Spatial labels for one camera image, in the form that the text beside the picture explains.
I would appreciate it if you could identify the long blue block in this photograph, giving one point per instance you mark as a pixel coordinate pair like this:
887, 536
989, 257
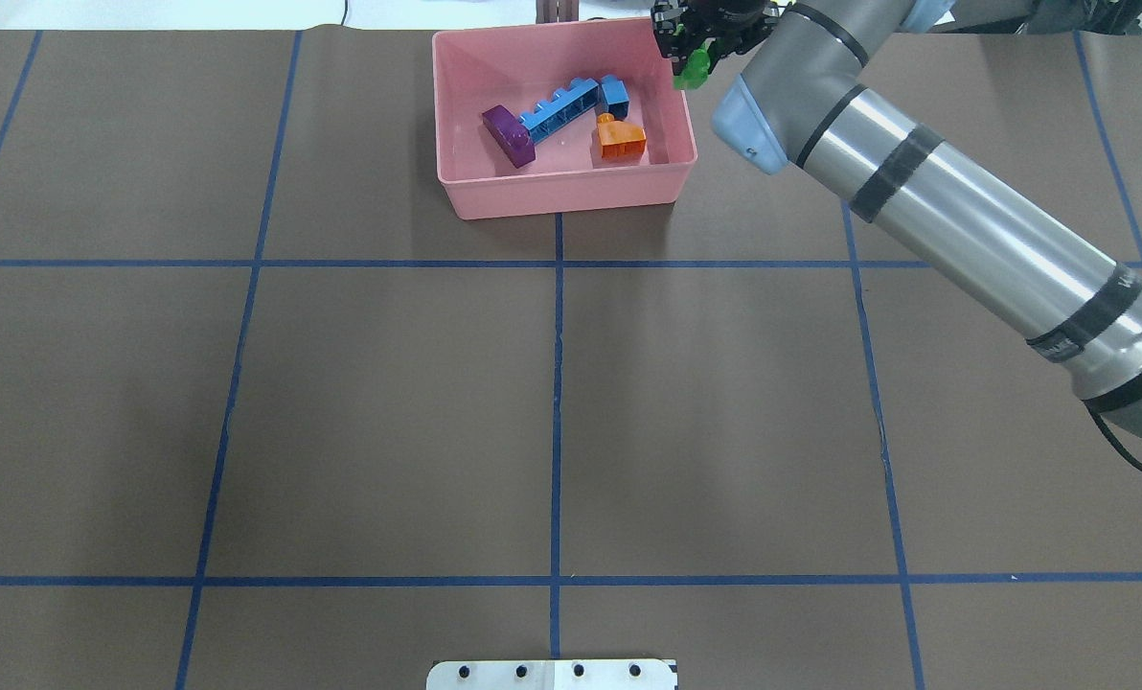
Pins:
547, 117

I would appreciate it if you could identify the green block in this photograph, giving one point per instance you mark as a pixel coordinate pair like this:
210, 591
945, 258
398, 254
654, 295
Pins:
691, 72

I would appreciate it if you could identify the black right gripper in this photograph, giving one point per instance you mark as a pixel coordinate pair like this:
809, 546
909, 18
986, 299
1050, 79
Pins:
736, 21

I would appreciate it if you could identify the orange block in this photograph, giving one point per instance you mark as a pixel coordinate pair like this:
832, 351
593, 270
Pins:
619, 140

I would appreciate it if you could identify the small blue block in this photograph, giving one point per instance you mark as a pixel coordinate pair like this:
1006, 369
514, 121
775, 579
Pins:
612, 97

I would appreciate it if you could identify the purple block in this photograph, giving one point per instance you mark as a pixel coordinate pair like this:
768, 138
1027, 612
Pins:
510, 135

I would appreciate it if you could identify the pink plastic box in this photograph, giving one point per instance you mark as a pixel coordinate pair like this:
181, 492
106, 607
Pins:
516, 111

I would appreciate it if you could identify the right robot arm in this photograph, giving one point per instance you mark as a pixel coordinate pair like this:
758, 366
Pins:
800, 102

